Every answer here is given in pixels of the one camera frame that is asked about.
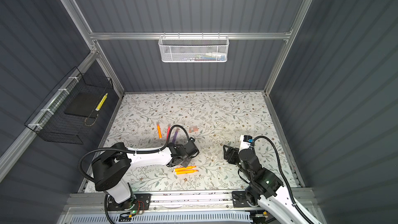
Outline purple highlighter pen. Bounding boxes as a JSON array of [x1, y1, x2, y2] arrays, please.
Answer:
[[172, 128, 179, 144]]

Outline pink highlighter pen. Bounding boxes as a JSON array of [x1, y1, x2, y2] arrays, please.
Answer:
[[167, 124, 171, 139]]

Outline orange highlighter pen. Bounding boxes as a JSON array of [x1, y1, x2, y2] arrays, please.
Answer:
[[174, 166, 196, 172], [157, 122, 163, 139]]

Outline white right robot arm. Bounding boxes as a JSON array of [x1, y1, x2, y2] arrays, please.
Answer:
[[223, 145, 321, 224]]

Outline yellow highlighter pen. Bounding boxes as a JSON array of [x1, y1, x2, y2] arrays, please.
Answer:
[[175, 170, 198, 175]]

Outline yellow highlighter in basket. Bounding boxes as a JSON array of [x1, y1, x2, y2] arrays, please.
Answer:
[[95, 93, 108, 112]]

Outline items in white basket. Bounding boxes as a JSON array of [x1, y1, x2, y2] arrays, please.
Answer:
[[182, 52, 228, 62]]

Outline black pad in basket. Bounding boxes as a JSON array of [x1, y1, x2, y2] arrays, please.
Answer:
[[64, 93, 100, 119]]

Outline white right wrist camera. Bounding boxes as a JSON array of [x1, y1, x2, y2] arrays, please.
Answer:
[[239, 135, 254, 150]]

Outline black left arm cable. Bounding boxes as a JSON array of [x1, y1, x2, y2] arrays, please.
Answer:
[[77, 124, 191, 224]]

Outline white wire mesh basket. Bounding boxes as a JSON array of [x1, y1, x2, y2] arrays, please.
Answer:
[[158, 36, 230, 63]]

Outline black wire mesh basket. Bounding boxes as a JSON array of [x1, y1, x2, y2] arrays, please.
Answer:
[[25, 69, 114, 145]]

